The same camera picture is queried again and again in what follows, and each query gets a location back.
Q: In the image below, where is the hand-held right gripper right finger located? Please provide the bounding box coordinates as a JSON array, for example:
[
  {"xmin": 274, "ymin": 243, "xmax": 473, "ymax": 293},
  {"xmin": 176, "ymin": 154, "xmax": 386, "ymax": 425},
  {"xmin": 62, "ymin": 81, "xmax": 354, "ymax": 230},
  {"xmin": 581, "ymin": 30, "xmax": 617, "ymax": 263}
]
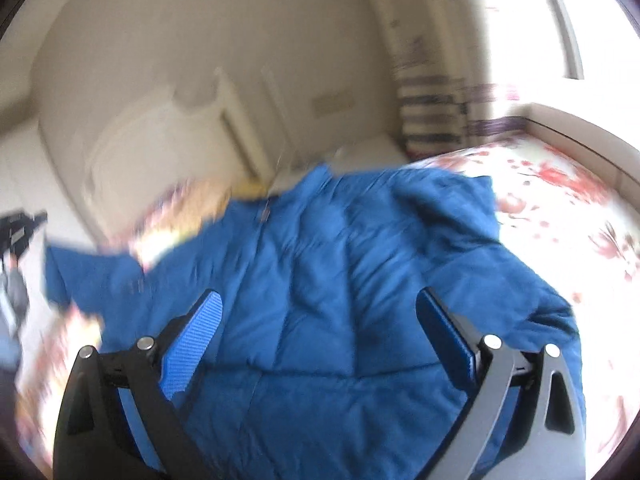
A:
[{"xmin": 416, "ymin": 287, "xmax": 587, "ymax": 480}]

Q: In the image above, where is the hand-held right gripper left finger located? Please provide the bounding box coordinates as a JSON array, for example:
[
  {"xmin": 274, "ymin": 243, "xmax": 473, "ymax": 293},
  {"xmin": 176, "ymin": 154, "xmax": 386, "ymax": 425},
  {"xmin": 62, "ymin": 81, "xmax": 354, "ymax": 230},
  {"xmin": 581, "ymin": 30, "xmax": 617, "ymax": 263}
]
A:
[{"xmin": 52, "ymin": 289, "xmax": 224, "ymax": 480}]

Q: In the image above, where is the blue puffer jacket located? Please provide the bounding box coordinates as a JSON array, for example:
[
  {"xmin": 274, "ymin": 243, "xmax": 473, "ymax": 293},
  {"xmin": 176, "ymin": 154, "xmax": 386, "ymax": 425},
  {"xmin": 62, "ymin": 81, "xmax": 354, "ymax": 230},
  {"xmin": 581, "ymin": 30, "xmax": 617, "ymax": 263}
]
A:
[{"xmin": 44, "ymin": 164, "xmax": 586, "ymax": 480}]

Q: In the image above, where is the yellow pillow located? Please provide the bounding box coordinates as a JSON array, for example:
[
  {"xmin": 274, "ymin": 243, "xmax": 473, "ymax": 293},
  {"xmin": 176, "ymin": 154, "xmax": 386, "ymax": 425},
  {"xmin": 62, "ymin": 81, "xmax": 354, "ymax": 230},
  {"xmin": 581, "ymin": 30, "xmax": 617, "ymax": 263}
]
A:
[{"xmin": 234, "ymin": 179, "xmax": 267, "ymax": 200}]

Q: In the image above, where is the white bed headboard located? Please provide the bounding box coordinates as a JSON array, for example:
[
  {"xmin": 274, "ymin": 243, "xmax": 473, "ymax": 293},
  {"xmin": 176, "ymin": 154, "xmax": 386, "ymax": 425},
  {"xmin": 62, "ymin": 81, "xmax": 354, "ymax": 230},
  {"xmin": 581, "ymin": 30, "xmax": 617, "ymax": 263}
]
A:
[{"xmin": 82, "ymin": 67, "xmax": 281, "ymax": 261}]

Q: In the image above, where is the floral bed sheet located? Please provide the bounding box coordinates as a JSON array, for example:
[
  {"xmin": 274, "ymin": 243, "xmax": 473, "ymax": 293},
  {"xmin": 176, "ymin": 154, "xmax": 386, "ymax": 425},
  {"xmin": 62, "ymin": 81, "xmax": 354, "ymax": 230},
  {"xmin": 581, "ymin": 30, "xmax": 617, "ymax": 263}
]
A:
[{"xmin": 15, "ymin": 137, "xmax": 640, "ymax": 480}]

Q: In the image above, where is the striped curtain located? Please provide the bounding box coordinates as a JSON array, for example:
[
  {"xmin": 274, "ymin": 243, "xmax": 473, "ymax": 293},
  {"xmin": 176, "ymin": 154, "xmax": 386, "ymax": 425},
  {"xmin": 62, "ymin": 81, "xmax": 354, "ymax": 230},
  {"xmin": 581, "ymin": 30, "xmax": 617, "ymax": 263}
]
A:
[{"xmin": 364, "ymin": 0, "xmax": 526, "ymax": 161}]

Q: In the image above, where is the white window ledge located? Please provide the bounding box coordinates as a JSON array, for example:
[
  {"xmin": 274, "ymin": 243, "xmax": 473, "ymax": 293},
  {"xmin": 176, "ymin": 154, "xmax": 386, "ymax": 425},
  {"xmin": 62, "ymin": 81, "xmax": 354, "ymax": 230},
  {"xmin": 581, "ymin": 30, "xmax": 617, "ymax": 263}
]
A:
[{"xmin": 520, "ymin": 102, "xmax": 640, "ymax": 186}]

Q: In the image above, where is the window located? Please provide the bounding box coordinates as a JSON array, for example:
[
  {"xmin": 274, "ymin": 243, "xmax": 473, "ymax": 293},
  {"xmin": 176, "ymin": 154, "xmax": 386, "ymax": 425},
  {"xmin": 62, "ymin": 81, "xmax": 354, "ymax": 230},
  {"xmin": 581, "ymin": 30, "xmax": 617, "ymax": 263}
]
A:
[{"xmin": 540, "ymin": 0, "xmax": 640, "ymax": 81}]

